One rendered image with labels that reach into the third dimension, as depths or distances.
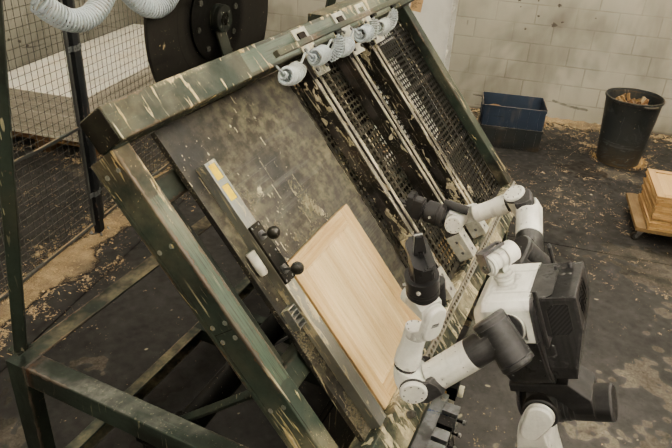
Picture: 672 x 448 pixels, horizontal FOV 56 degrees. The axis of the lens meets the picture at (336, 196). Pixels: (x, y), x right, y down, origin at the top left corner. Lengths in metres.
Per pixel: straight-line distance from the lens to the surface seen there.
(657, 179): 5.36
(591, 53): 7.23
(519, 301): 1.85
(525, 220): 2.22
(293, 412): 1.77
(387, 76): 2.86
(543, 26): 7.14
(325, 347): 1.93
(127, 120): 1.66
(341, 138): 2.39
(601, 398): 2.09
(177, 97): 1.80
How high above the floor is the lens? 2.42
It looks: 28 degrees down
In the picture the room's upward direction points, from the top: 3 degrees clockwise
